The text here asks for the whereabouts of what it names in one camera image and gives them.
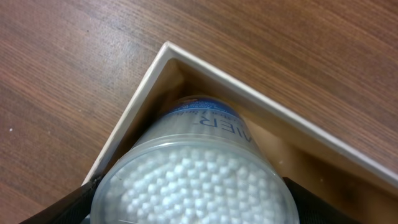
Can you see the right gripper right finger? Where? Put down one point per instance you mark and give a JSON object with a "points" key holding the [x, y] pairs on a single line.
{"points": [[312, 209]]}

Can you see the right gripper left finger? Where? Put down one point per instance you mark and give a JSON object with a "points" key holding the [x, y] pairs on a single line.
{"points": [[73, 208]]}

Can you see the cotton swab tub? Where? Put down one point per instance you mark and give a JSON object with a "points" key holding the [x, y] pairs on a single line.
{"points": [[198, 163]]}

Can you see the white open cardboard box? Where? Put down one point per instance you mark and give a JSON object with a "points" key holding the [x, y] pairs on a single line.
{"points": [[319, 161]]}

